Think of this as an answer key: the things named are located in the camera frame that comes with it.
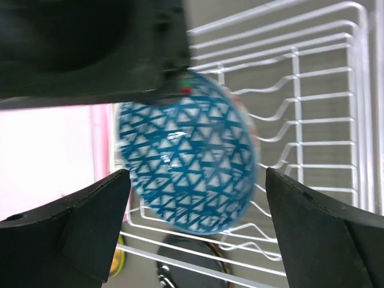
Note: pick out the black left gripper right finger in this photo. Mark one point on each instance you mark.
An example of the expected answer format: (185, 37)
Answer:
(323, 241)

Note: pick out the red white patterned bowl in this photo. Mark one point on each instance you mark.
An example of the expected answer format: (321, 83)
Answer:
(194, 162)

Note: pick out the white wire dish rack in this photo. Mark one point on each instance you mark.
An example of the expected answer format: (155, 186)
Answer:
(310, 74)

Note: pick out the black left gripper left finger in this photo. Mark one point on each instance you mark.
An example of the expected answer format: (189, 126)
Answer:
(69, 242)

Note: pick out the black plate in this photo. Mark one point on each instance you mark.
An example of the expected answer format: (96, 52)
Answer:
(193, 251)

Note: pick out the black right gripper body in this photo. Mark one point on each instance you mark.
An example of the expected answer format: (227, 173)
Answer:
(66, 53)

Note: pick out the lime green plate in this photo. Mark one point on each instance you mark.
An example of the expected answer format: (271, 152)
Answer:
(117, 263)

